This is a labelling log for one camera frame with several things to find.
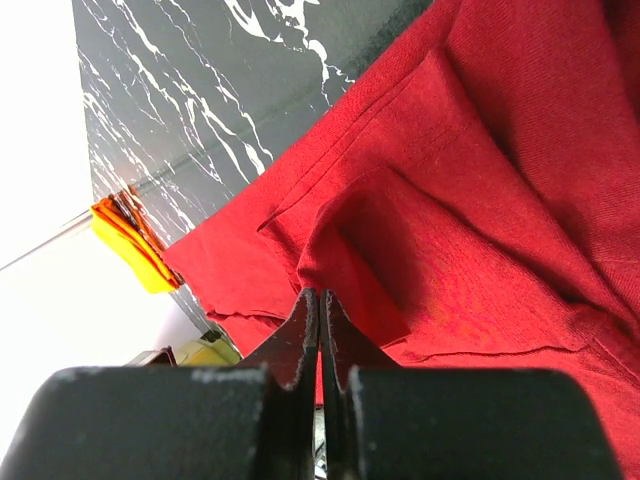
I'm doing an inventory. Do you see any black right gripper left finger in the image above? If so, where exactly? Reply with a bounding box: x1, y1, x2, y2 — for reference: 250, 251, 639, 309
1, 289, 319, 479

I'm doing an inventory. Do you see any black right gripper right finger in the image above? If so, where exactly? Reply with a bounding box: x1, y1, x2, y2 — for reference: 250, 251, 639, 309
319, 290, 622, 479

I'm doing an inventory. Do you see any red t shirt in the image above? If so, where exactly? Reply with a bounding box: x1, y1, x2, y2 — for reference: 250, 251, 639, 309
164, 1, 639, 479

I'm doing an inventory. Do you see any olive green plastic bin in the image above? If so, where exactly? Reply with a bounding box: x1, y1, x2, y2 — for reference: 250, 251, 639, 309
127, 332, 242, 367

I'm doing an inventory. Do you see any folded orange t shirt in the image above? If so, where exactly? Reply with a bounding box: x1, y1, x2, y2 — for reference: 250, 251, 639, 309
89, 185, 183, 294

